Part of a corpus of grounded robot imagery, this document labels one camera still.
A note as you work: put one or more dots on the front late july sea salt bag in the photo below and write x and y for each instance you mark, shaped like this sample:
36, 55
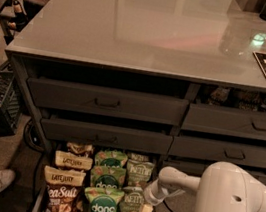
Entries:
63, 187

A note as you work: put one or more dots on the middle green dang chip bag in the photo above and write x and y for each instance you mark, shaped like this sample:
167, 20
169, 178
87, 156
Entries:
107, 177

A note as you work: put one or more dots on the middle left drawer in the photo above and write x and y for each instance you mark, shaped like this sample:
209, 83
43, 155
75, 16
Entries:
106, 135

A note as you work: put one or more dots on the top left drawer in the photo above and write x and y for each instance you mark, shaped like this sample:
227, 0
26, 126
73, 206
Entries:
79, 97

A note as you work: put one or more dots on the bottom right drawer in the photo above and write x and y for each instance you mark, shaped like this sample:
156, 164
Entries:
195, 167

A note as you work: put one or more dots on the rear late july chip bag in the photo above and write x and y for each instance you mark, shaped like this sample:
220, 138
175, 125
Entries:
85, 150

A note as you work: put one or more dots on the middle late july chip bag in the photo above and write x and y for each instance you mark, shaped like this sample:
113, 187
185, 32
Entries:
70, 161

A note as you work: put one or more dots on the front green dang chip bag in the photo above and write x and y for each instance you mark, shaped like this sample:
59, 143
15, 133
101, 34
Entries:
103, 200

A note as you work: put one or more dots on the top right drawer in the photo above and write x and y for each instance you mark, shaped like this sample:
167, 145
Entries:
225, 121

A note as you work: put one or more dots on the rear green dang chip bag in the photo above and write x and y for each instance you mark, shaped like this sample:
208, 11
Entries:
111, 158

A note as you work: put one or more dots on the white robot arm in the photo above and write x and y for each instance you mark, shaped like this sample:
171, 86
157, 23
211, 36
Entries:
223, 187

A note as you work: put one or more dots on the dark grey cabinet frame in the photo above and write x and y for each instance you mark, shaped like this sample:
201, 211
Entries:
26, 65

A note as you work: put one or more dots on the late july chip bag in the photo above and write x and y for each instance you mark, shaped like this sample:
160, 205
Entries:
70, 161
85, 150

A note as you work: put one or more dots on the middle right drawer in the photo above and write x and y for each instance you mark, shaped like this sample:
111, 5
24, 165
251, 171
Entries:
215, 150

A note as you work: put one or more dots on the green jalapeno kettle chip bag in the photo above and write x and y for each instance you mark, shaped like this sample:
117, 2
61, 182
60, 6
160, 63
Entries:
133, 199

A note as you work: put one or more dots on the green dang chip bag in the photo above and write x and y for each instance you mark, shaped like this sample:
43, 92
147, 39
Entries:
111, 158
103, 200
107, 177

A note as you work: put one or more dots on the rear green kettle chip bag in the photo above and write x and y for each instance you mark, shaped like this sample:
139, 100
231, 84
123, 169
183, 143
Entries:
138, 157

